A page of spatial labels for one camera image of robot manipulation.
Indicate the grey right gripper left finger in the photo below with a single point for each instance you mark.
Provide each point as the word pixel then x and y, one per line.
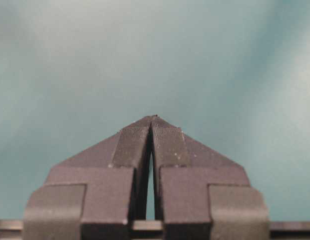
pixel 94 194

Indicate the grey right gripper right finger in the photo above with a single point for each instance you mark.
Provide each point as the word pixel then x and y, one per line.
pixel 203 195

